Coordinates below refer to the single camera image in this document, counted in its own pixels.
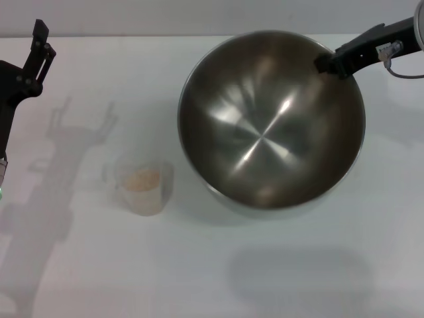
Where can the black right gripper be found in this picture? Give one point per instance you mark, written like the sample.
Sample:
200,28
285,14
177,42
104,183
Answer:
405,30

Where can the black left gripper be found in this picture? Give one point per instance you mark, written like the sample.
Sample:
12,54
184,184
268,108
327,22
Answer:
10,86

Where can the large stainless steel mixing bowl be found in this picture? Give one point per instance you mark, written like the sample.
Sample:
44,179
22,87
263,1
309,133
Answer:
265,132

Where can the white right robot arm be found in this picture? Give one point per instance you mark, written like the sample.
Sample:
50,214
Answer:
420,20

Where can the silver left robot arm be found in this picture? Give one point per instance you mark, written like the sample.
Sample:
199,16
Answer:
2,175

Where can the uncooked rice heap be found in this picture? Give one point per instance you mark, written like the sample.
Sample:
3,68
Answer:
142,180

